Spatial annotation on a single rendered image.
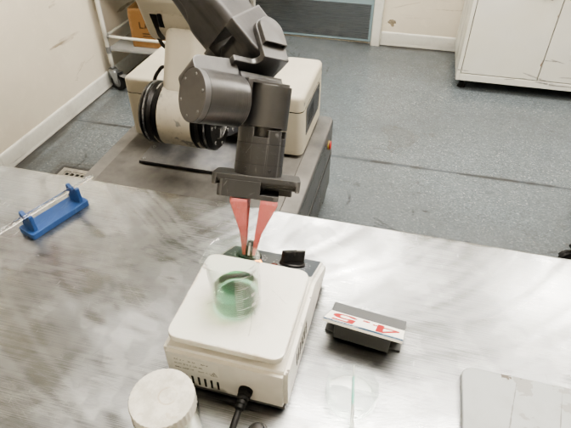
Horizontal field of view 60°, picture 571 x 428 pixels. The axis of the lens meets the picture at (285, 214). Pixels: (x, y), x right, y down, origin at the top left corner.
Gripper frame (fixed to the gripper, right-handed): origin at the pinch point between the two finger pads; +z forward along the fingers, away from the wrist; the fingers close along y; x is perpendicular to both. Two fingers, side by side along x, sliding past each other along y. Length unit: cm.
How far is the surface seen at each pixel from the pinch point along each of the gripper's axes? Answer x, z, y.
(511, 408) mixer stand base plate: -13.2, 10.2, 28.8
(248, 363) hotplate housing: -14.9, 7.6, 1.7
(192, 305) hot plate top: -10.8, 4.0, -4.8
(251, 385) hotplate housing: -13.9, 10.3, 2.2
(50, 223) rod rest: 12.2, 3.1, -29.9
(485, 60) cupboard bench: 213, -60, 105
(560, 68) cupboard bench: 205, -60, 141
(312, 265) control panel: 0.3, 1.4, 8.0
